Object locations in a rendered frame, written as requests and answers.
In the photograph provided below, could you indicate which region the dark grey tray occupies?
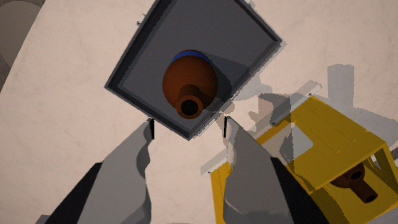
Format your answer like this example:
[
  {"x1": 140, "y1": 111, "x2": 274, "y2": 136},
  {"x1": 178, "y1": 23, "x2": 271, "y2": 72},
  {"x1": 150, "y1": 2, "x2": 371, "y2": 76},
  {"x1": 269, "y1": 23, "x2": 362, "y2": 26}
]
[{"x1": 104, "y1": 0, "x2": 282, "y2": 141}]

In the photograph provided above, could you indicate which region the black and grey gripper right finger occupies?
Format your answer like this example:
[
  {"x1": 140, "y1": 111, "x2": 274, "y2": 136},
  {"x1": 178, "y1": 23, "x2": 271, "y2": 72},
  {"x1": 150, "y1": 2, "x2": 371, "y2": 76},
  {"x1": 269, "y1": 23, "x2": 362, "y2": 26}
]
[{"x1": 223, "y1": 116, "x2": 329, "y2": 224}]

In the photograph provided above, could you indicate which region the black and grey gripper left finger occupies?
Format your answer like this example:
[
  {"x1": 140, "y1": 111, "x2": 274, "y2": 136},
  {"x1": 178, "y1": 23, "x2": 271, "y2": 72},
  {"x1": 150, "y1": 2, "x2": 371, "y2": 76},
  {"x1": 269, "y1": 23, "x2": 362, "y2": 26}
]
[{"x1": 45, "y1": 118, "x2": 154, "y2": 224}]

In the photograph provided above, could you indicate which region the yellow crate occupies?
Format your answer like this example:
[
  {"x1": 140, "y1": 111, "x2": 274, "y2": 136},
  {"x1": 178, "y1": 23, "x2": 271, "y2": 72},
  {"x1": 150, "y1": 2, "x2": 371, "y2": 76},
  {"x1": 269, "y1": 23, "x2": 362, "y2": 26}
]
[{"x1": 210, "y1": 95, "x2": 398, "y2": 224}]

